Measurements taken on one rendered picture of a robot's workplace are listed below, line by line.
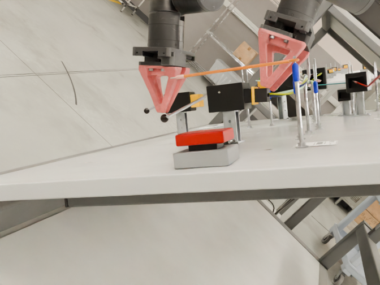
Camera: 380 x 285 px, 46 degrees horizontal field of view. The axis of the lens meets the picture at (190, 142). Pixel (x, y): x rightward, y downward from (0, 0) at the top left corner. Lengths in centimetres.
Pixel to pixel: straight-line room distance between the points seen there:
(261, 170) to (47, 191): 22
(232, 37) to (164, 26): 753
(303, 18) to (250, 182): 34
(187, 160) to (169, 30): 31
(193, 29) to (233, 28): 72
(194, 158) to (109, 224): 41
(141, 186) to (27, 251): 27
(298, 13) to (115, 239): 47
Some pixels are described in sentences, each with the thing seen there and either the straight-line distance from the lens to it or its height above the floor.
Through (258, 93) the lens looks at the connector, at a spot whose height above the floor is 115.
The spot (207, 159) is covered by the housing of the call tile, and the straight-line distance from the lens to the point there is 44.
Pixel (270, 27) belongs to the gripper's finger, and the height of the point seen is 123.
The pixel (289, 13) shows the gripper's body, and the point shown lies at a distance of 67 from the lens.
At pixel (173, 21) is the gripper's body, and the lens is 71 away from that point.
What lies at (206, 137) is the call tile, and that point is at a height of 111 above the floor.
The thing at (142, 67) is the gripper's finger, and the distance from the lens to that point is 72.
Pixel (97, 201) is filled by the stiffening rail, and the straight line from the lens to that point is 62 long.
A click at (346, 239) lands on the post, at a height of 92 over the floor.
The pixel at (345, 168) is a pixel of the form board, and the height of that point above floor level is 118.
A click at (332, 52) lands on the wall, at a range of 819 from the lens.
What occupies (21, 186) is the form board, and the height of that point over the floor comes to 94.
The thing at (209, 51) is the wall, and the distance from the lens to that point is 828.
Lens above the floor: 121
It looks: 16 degrees down
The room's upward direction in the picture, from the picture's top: 43 degrees clockwise
